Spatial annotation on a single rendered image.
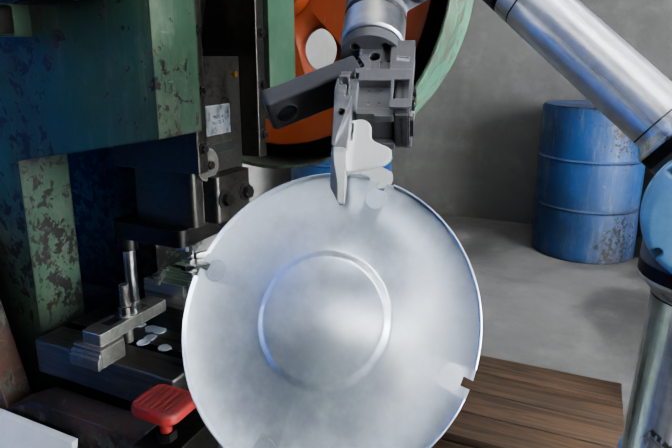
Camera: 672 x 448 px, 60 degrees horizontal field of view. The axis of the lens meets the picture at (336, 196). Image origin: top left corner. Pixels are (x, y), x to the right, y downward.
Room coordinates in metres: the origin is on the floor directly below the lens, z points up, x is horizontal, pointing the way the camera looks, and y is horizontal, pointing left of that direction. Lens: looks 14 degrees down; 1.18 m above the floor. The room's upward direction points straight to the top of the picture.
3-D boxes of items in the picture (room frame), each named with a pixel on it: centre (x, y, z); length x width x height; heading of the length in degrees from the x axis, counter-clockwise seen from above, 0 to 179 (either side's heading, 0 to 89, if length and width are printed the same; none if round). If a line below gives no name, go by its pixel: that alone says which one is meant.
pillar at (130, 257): (0.99, 0.37, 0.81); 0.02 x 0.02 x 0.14
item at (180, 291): (1.04, 0.28, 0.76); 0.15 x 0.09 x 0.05; 155
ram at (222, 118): (1.02, 0.24, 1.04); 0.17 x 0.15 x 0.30; 65
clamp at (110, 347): (0.89, 0.35, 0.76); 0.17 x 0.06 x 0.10; 155
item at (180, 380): (1.04, 0.28, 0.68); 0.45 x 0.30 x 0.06; 155
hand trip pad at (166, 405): (0.64, 0.21, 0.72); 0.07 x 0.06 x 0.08; 65
